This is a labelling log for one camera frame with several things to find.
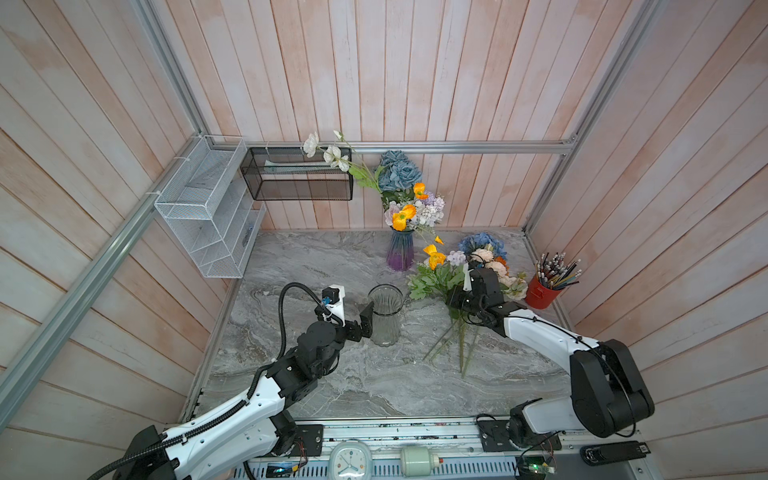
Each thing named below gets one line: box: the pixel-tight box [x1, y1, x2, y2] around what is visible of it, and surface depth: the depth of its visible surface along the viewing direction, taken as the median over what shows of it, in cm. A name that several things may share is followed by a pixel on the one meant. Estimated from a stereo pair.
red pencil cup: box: [525, 275, 562, 309], surface depth 95 cm
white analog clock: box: [328, 438, 373, 480], surface depth 70 cm
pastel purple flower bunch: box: [384, 192, 446, 227], surface depth 87 cm
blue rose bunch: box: [378, 150, 423, 207], surface depth 85 cm
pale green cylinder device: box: [400, 446, 440, 477], surface depth 65 cm
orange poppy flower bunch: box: [392, 182, 447, 271], surface depth 75 cm
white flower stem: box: [303, 130, 384, 193], surface depth 87 cm
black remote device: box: [579, 441, 651, 466], surface depth 72 cm
